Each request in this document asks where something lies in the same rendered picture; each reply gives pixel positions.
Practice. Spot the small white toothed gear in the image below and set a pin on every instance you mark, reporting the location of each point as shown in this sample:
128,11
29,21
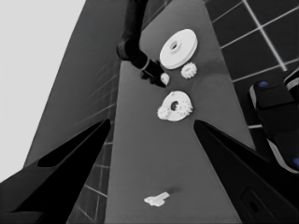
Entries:
166,80
162,114

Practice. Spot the large thick white disc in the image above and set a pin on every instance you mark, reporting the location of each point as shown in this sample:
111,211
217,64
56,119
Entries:
183,53

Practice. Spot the white round carrier with pins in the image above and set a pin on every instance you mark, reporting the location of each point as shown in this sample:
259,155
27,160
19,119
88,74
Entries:
179,95

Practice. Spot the small white T-shaped piece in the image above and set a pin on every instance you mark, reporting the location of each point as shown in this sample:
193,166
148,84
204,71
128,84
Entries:
154,200

